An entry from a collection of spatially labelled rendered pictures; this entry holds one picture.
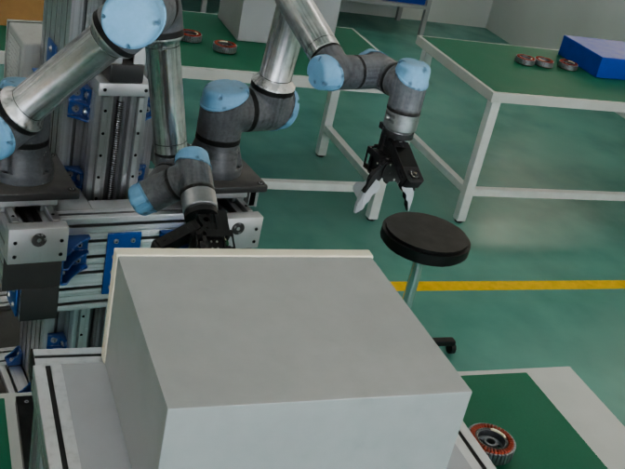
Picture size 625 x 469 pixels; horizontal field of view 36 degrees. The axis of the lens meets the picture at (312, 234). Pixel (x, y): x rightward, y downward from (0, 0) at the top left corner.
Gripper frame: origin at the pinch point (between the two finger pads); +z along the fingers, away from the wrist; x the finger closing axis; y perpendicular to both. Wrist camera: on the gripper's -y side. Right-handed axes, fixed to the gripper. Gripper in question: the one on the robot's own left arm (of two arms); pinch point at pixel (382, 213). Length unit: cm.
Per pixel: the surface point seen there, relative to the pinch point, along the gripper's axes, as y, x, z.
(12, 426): -7, 82, 41
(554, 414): -32, -42, 40
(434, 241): 83, -90, 59
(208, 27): 268, -71, 39
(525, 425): -34, -31, 40
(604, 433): -41, -50, 41
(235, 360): -67, 69, -16
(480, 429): -36, -15, 37
